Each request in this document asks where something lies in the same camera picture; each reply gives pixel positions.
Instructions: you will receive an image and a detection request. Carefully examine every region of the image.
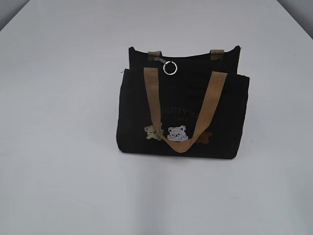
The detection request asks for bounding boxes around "black canvas tote bag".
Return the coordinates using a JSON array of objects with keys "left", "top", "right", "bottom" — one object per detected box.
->
[{"left": 116, "top": 46, "right": 249, "bottom": 159}]

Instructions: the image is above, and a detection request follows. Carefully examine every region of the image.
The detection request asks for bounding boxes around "silver zipper pull ring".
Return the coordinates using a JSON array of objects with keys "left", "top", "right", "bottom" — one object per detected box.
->
[{"left": 153, "top": 57, "right": 177, "bottom": 75}]

